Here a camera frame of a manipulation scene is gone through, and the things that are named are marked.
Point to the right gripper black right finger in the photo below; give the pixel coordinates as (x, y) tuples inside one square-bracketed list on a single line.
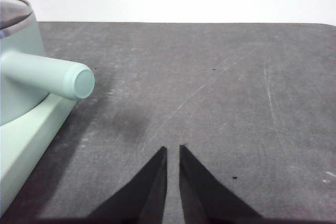
[(204, 195)]

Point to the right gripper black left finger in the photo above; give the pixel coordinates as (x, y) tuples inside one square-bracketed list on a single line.
[(147, 195)]

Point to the glass lid with green knob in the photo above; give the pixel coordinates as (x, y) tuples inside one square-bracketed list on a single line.
[(13, 11)]

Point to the mint green breakfast machine base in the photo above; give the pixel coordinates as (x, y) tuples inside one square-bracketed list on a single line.
[(23, 142)]

